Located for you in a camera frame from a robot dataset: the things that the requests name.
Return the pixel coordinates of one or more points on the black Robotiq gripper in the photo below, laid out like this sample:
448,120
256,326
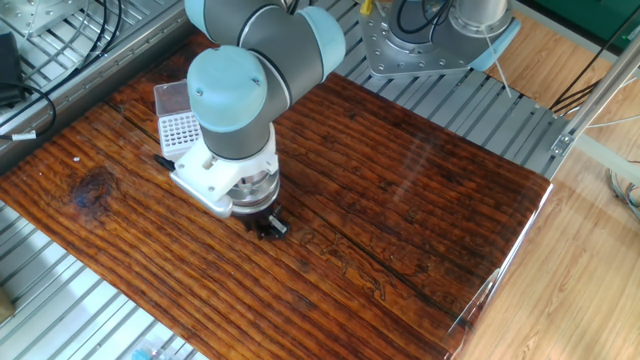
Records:
257,212

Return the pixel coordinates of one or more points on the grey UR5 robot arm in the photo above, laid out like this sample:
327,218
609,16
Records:
235,85

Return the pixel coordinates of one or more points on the white pipette tip holder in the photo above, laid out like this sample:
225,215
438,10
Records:
177,137

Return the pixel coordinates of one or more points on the clear plastic holder lid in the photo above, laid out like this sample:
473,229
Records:
172,100

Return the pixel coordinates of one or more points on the clear tray blue items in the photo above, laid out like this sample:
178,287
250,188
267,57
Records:
150,352

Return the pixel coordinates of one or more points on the silver robot mounting plate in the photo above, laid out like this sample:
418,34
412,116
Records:
400,50

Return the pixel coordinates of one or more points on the yellow clip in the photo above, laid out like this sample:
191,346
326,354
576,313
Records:
366,7

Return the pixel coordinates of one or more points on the black power adapter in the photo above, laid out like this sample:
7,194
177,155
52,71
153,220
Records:
9,65

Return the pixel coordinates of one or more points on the perforated metal plate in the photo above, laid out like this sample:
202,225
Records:
35,12

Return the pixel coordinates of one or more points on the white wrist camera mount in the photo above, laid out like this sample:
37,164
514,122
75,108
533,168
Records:
215,175

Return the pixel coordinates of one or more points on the aluminium corner post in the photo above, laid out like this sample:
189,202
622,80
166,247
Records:
595,95

